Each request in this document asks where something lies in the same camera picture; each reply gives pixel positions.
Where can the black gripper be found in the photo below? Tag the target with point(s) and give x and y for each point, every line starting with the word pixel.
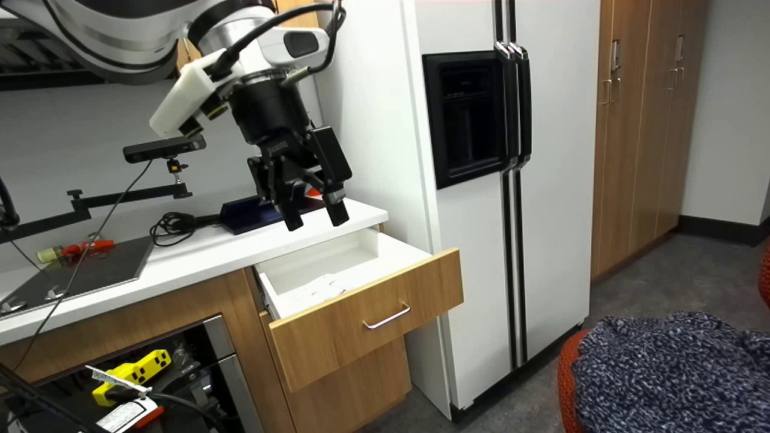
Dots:
pixel 278 121

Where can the wooden front white drawer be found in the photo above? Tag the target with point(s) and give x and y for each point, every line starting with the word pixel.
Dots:
pixel 362 321

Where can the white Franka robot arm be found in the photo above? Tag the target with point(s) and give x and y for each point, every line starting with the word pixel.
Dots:
pixel 98 31

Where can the dark blue box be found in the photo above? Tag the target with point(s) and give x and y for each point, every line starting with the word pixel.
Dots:
pixel 248 214

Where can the wooden counter cabinet white top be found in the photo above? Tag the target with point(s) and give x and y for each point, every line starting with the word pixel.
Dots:
pixel 346 392

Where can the silver appliance panel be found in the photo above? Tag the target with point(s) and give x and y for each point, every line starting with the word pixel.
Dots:
pixel 230 375

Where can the flat black cooktop plate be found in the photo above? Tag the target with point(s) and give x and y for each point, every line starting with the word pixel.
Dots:
pixel 88 273

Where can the orange and green object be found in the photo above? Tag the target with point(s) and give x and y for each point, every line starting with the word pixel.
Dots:
pixel 80 250

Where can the white double door refrigerator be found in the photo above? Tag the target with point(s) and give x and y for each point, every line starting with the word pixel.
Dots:
pixel 554 241

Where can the black range hood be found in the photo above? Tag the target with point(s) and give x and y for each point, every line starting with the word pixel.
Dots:
pixel 33 63

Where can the tall wooden cabinet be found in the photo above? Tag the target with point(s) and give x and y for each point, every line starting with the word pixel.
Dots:
pixel 634 144

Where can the blue knitted cloth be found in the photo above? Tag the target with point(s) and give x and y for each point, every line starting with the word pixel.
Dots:
pixel 674 375

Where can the black stereo camera bar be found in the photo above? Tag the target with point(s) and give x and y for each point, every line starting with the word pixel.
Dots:
pixel 164 146

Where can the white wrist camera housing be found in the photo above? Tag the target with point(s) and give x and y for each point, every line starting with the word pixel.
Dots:
pixel 181 97

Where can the wooden wall cabinet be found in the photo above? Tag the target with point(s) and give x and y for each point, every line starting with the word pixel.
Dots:
pixel 302 12

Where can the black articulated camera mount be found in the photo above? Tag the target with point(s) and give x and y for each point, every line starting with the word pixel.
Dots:
pixel 105 197

